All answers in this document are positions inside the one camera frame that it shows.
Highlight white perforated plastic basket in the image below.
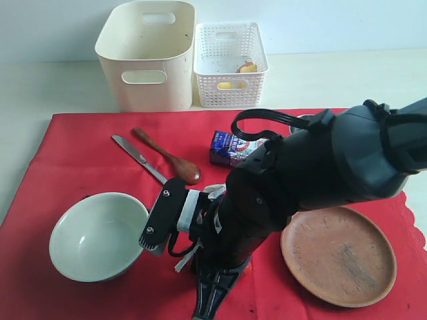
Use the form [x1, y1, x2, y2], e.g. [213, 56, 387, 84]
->
[193, 22, 269, 108]

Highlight blue and white milk carton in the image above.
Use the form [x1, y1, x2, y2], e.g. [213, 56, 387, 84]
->
[209, 131, 266, 167]

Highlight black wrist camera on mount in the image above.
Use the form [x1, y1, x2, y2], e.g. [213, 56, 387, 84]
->
[139, 178, 211, 257]

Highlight pale green ceramic bowl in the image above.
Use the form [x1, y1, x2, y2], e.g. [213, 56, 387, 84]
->
[49, 192, 149, 283]

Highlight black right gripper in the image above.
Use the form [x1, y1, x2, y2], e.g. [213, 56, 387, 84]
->
[189, 193, 287, 319]

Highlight red sausage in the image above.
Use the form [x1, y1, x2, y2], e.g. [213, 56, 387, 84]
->
[242, 261, 252, 277]

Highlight round brown wooden plate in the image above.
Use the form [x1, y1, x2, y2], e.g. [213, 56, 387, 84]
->
[280, 207, 397, 308]

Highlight red tablecloth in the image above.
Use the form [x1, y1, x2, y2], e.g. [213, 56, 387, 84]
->
[1, 111, 426, 319]

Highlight yellow lemon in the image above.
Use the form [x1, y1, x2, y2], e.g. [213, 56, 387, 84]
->
[218, 61, 258, 89]

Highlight stainless steel cup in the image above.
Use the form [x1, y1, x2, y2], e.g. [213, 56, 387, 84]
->
[289, 114, 314, 135]

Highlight brown wooden spoon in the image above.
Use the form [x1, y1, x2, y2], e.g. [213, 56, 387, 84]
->
[132, 127, 201, 185]

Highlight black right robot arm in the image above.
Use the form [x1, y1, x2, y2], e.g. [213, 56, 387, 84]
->
[192, 100, 426, 319]

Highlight stainless steel table knife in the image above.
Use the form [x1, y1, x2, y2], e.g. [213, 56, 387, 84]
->
[111, 135, 167, 185]

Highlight cream plastic storage bin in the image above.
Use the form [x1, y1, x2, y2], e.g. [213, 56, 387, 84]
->
[95, 1, 195, 112]

